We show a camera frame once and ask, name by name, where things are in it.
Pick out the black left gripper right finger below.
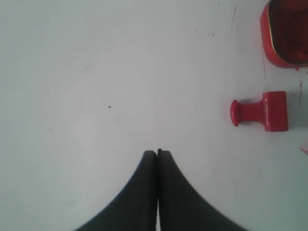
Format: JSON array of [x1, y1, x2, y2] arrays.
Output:
[[157, 149, 245, 231]]

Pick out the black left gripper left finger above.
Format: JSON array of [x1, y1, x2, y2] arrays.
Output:
[[78, 151, 157, 231]]

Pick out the red stamp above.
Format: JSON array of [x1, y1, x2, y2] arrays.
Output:
[[230, 91, 289, 132]]

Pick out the red ink paste tin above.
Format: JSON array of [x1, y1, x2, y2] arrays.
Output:
[[260, 0, 308, 68]]

